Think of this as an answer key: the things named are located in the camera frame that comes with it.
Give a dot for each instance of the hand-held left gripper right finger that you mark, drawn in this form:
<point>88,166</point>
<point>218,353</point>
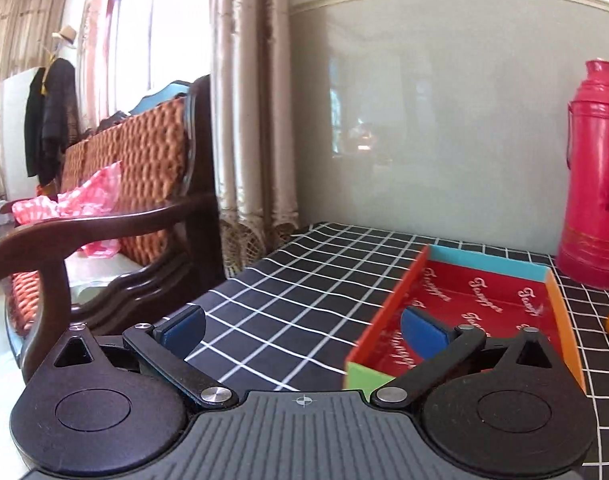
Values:
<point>420,331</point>

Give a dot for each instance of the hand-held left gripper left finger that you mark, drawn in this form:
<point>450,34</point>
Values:
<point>183,328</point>

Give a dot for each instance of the red cardboard box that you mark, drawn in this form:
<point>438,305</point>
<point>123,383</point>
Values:
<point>477,305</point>

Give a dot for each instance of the black checked tablecloth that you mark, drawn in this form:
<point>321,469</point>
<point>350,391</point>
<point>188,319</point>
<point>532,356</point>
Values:
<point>304,290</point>

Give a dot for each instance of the wooden sofa with orange cushions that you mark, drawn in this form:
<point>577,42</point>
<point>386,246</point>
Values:
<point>109,210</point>

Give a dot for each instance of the red plastic bag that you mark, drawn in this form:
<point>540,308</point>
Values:
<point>79,200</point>

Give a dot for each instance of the beige curtain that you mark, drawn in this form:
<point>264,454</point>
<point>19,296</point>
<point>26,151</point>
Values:
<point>249,110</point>

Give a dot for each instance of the red thermos flask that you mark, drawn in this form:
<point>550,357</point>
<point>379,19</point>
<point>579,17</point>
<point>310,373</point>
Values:
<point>590,175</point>

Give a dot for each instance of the black coat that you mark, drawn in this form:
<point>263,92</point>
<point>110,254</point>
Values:
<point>50,120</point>

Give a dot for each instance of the straw hat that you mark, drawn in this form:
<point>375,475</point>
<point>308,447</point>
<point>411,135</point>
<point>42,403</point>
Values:
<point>64,36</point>

